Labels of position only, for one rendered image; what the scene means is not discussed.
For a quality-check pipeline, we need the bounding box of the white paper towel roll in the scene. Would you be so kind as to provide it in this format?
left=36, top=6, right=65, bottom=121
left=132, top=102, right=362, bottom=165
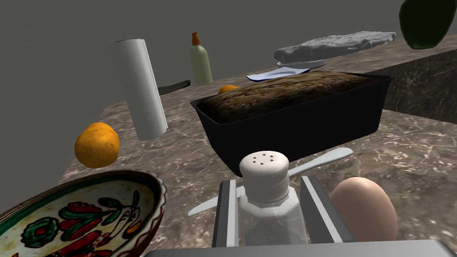
left=109, top=38, right=168, bottom=141

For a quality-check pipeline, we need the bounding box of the brown egg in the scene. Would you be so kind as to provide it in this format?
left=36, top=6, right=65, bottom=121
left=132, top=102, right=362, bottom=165
left=330, top=176, right=399, bottom=241

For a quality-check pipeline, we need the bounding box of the white blue paper napkin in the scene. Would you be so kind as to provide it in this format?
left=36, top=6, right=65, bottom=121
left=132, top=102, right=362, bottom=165
left=246, top=67, right=311, bottom=82

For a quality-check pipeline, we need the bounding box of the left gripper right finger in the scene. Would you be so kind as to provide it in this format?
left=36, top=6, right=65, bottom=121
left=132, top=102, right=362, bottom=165
left=300, top=175, right=356, bottom=245

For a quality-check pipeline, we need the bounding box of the pale green bottle orange cap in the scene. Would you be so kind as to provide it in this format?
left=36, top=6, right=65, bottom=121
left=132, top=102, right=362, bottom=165
left=189, top=32, right=213, bottom=86

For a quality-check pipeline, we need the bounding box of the dark green avocado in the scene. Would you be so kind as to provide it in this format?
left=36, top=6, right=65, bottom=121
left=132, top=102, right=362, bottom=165
left=399, top=0, right=457, bottom=50

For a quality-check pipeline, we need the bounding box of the painted floral ceramic bowl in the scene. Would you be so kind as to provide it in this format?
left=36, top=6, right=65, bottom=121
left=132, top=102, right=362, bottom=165
left=0, top=169, right=168, bottom=257

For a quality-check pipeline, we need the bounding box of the glass shaker with white cap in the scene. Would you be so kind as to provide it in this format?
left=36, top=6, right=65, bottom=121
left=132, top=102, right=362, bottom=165
left=238, top=150, right=309, bottom=247

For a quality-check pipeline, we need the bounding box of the grey folded cloth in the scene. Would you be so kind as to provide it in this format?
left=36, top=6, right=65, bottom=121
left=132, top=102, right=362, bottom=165
left=274, top=31, right=397, bottom=64

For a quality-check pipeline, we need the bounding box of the white plastic knife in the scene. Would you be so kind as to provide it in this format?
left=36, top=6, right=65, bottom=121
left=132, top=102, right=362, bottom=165
left=187, top=147, right=354, bottom=217

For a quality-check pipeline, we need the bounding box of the white plate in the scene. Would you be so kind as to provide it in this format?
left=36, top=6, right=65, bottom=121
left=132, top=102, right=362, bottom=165
left=277, top=58, right=327, bottom=70

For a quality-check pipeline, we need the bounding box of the black loaf pan with bread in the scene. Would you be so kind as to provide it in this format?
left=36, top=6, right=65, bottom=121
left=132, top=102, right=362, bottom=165
left=190, top=70, right=394, bottom=178

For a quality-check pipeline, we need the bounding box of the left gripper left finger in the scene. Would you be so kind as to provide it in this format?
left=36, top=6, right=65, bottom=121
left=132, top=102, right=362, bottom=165
left=212, top=179, right=240, bottom=248

